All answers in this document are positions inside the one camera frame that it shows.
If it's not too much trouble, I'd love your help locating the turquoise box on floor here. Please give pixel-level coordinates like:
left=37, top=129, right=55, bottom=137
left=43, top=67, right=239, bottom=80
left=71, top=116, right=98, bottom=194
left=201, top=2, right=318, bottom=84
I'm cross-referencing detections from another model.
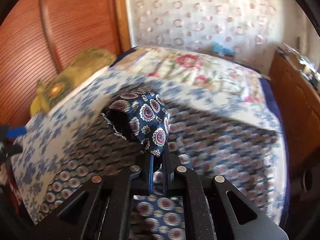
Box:
left=212, top=42, right=234, bottom=57

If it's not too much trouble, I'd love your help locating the sheer circle patterned curtain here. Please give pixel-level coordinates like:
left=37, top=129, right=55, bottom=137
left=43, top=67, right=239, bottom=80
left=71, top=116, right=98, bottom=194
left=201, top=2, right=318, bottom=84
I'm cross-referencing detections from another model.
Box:
left=123, top=0, right=308, bottom=77

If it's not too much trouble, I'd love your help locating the wooden desk cabinet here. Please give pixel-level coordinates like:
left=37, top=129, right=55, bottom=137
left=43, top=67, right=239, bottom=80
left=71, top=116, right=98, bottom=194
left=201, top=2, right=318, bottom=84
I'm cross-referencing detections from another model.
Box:
left=268, top=51, right=319, bottom=197

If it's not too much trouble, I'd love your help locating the gold green cushion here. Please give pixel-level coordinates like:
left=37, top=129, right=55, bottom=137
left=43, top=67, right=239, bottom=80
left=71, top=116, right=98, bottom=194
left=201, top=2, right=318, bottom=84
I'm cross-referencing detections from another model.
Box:
left=30, top=48, right=117, bottom=116

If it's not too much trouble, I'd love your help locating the blue white floral cloth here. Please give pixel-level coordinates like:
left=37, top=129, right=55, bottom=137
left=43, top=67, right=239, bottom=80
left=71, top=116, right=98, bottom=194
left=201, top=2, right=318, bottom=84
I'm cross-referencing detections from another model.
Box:
left=11, top=70, right=286, bottom=223

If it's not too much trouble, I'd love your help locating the floral bed blanket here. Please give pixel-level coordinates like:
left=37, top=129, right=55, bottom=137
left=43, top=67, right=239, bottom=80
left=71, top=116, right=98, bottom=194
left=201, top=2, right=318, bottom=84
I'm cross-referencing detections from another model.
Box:
left=114, top=46, right=289, bottom=226

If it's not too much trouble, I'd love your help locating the navy medallion patterned garment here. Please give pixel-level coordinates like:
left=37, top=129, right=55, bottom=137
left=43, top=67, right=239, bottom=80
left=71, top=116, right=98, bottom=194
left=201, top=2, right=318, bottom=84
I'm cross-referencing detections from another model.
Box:
left=36, top=84, right=281, bottom=240

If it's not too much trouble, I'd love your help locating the clutter on desk top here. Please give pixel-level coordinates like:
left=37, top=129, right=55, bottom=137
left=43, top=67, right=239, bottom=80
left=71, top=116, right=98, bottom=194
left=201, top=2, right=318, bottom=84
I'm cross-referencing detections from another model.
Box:
left=276, top=43, right=319, bottom=93

